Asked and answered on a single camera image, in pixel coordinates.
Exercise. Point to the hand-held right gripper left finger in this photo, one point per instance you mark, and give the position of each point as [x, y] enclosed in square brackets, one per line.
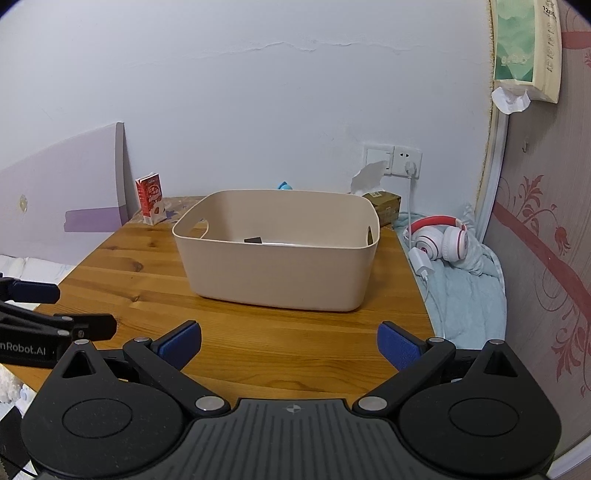
[182, 342]

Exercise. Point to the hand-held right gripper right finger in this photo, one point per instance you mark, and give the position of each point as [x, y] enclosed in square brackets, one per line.
[396, 346]

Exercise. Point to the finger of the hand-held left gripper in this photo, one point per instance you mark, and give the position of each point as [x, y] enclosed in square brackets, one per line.
[34, 291]
[87, 325]

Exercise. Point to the beige plastic storage bin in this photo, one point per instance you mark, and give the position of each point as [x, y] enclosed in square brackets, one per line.
[272, 272]

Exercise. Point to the small black box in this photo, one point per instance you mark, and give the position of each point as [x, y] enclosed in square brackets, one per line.
[253, 240]

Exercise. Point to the light blue blanket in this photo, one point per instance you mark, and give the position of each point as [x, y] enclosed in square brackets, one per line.
[466, 304]

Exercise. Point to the white charger block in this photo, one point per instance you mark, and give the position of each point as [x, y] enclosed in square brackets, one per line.
[421, 262]

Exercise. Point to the white and purple board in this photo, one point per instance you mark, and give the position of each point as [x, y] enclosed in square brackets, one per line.
[60, 184]

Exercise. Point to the white and red headphones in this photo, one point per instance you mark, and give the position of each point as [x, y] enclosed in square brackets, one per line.
[448, 242]

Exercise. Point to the brown tissue box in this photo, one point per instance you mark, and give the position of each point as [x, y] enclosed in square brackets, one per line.
[385, 207]

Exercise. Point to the red milk carton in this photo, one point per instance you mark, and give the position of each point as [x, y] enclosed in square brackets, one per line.
[150, 198]

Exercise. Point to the floral printed wardrobe panel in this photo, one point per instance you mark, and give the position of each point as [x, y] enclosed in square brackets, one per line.
[549, 254]

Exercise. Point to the small blue toy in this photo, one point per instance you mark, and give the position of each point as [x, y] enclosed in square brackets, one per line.
[285, 186]

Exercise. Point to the hanging green tissue pack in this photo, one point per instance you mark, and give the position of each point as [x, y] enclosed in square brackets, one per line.
[521, 50]

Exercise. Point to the white wall socket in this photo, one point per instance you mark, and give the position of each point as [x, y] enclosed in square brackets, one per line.
[408, 159]

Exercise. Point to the white wall switch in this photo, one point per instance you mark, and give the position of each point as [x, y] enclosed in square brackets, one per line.
[374, 154]

